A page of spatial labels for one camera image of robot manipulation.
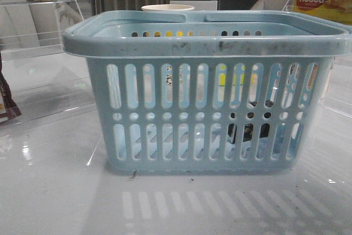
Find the black tissue pack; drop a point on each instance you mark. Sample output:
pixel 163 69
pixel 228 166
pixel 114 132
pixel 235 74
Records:
pixel 249 128

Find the light blue plastic basket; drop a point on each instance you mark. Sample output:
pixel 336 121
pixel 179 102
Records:
pixel 158 98

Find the left clear acrylic shelf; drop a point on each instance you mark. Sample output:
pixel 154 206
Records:
pixel 44 81

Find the orange corn snack box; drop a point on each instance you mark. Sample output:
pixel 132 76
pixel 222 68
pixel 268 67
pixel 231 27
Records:
pixel 307 73

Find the grey sofa chair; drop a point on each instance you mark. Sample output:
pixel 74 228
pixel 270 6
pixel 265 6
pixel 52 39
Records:
pixel 271 5

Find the brown snack packet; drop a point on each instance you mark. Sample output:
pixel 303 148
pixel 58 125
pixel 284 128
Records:
pixel 6 100

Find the clear acrylic display shelf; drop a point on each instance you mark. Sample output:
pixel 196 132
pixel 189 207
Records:
pixel 337 94

